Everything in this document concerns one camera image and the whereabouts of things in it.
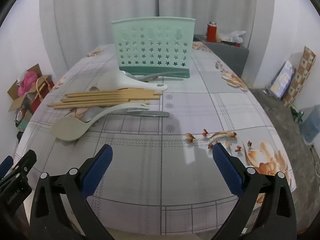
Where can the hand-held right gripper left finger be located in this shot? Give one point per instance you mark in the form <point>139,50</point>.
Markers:
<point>97,165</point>

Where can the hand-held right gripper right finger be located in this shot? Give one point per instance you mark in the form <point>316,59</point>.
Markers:
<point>226,165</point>

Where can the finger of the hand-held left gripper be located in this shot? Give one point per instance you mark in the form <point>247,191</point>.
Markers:
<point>25,162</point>
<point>6,163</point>

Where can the bundle of chopsticks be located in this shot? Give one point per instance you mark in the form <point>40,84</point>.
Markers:
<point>100,100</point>

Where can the green star-cutout utensil holder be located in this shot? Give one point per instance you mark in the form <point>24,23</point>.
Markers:
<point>155,52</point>

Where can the teal box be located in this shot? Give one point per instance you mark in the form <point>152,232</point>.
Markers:
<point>23,123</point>

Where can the beige rice paddle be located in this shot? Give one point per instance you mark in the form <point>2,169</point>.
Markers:
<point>67,128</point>

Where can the floral tablecloth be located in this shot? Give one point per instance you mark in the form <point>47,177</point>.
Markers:
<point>160,160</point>

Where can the cardboard box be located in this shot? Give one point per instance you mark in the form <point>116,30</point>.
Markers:
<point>15,97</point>

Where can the red gift bag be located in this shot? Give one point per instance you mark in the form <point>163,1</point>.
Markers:
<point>41,97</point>

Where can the pink plastic bag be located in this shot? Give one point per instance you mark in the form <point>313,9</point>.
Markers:
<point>27,82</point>

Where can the white rice spoon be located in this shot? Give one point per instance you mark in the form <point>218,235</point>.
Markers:
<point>115,80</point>

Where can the green bottle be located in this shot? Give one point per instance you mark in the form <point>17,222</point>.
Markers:
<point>297,113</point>

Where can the clear plastic container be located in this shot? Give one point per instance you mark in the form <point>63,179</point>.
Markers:
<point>311,127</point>

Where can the blue and white board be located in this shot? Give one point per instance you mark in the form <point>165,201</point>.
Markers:
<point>282,80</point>

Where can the grey cabinet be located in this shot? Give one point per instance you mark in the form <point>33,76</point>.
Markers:
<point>230,55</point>

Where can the leaning patterned boards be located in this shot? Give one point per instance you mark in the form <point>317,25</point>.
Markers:
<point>301,77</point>

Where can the tissue pack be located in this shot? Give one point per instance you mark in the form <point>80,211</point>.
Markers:
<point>233,37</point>

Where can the red thermos bottle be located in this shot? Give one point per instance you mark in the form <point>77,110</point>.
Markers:
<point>211,32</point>

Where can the white curtain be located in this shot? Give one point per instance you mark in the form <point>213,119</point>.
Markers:
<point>100,17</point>

